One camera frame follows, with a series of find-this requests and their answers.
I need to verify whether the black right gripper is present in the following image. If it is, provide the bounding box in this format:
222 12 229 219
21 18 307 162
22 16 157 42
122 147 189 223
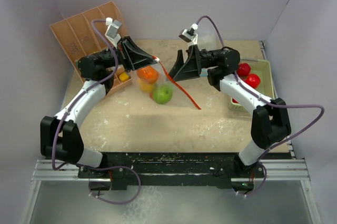
166 44 220 82

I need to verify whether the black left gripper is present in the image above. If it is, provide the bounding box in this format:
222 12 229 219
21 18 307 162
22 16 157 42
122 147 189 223
97 36 157 73

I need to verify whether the clear bag blue zipper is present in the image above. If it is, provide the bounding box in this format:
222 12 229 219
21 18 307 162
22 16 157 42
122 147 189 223
197 31 219 77

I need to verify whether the green fake fruit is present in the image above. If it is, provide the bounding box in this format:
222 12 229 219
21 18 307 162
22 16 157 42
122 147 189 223
152 84 173 104

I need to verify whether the clear bag red zipper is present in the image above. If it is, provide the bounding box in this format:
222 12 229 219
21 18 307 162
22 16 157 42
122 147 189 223
131 56 203 111

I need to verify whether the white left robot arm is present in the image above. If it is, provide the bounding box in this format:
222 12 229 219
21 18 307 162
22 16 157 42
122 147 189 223
40 36 159 178

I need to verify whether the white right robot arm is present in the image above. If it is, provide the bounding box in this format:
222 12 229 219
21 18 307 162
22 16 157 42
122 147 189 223
169 45 291 177

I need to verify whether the fake orange persimmon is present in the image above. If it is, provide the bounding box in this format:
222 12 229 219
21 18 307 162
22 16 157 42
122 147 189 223
137 66 159 84

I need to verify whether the fake yellow orange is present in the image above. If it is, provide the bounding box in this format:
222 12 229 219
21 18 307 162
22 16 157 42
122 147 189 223
137 79 156 93

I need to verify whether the yellow grey block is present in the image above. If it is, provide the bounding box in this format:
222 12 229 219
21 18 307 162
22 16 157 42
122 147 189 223
118 72 130 82

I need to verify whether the pink desk organizer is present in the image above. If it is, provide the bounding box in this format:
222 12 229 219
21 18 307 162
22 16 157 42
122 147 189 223
49 1 134 98

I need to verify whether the green perforated basket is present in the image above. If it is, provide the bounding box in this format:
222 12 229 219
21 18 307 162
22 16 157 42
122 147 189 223
239 58 275 99

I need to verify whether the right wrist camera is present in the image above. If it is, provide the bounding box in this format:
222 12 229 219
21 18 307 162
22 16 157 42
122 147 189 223
179 23 199 45

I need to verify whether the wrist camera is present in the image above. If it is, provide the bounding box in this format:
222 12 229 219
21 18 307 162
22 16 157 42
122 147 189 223
105 17 123 41
179 23 199 45

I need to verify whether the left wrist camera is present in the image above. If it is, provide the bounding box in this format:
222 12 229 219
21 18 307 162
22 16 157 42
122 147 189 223
105 17 123 41

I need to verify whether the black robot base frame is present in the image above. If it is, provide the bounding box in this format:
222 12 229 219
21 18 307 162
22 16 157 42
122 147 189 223
78 152 265 191

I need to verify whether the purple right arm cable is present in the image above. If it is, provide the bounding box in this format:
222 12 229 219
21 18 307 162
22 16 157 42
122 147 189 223
196 15 325 198

